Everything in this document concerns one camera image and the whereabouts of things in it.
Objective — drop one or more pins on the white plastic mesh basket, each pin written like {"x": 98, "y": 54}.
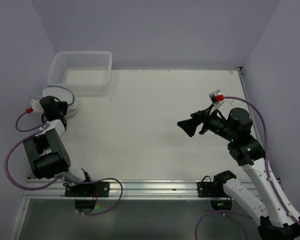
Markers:
{"x": 81, "y": 71}

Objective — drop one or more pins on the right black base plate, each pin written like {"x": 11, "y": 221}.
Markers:
{"x": 208, "y": 188}

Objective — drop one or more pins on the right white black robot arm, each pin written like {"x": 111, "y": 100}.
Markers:
{"x": 272, "y": 212}

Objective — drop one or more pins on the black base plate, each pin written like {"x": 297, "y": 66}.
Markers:
{"x": 92, "y": 190}
{"x": 208, "y": 188}

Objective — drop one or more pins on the aluminium mounting rail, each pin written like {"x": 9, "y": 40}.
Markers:
{"x": 132, "y": 190}

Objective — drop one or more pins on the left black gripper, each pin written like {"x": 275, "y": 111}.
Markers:
{"x": 53, "y": 107}

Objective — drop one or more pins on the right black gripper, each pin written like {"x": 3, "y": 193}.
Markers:
{"x": 203, "y": 122}

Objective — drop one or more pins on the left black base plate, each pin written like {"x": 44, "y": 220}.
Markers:
{"x": 92, "y": 190}

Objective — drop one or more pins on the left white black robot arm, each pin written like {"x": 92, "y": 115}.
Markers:
{"x": 46, "y": 153}

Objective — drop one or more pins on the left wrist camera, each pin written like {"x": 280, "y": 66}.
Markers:
{"x": 34, "y": 106}

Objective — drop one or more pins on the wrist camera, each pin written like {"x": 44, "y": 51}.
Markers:
{"x": 216, "y": 97}
{"x": 34, "y": 106}

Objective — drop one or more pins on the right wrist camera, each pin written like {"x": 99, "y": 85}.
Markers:
{"x": 216, "y": 97}

